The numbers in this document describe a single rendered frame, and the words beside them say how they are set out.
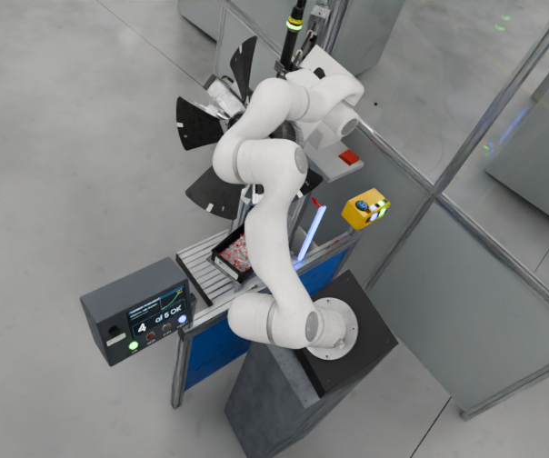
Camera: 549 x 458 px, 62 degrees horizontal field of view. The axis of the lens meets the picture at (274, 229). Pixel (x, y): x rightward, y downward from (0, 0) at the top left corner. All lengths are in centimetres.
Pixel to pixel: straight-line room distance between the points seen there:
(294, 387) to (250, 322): 47
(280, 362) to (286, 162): 79
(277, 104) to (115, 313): 64
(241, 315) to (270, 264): 16
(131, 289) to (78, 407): 128
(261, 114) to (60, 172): 237
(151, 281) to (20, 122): 254
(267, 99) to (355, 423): 192
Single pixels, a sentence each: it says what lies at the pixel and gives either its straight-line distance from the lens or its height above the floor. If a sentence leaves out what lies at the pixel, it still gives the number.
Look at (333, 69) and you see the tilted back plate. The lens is 201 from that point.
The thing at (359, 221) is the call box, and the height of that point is 104.
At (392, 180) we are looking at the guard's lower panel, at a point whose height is 87.
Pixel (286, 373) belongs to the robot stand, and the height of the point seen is 93.
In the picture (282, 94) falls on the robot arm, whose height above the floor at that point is 173.
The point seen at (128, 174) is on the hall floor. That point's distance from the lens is 324.
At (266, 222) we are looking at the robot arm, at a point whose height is 156.
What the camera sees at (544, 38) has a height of 175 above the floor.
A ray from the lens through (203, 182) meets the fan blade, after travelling 183.
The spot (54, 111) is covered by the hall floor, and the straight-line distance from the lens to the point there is 374.
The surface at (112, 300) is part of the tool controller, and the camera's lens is 126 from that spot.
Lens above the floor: 234
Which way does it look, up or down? 50 degrees down
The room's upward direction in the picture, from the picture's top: 19 degrees clockwise
